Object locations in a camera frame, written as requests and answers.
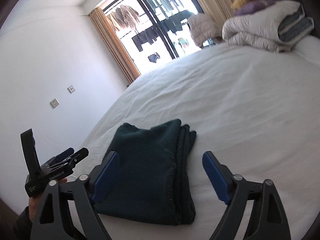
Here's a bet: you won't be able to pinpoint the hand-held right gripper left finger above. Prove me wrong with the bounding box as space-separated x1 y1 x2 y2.
29 151 120 240

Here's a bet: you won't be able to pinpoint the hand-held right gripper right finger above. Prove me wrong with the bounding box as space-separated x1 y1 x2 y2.
202 151 292 240

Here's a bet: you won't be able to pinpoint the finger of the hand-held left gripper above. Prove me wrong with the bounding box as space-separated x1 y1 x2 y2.
48 148 75 165
46 148 89 170

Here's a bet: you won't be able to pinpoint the dark green sweater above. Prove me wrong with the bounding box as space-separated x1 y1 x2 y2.
95 119 197 225

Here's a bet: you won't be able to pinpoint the person's left forearm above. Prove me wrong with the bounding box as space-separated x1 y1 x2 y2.
12 206 34 240

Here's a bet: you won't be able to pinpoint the black hanging clothes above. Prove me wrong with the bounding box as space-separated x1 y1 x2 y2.
131 26 164 53

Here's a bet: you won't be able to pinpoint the person's left hand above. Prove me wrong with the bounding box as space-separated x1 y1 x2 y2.
29 178 69 220

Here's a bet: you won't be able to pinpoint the bed with white sheet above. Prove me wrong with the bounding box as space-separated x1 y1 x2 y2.
75 35 320 240

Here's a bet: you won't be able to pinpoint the small dark hanging garment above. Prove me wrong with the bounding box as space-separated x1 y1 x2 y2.
147 52 160 64

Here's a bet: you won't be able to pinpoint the black framed balcony window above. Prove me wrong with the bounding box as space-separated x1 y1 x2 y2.
100 0 225 77

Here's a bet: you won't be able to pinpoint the brown hanging garment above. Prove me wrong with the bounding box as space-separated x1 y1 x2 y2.
109 4 140 32

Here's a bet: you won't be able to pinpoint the beige puffer vest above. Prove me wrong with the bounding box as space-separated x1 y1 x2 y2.
187 13 224 48

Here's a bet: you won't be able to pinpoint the folded grey duvet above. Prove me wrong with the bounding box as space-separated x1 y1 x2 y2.
222 0 314 53

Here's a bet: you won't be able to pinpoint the purple pillow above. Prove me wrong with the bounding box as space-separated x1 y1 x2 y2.
234 0 275 15

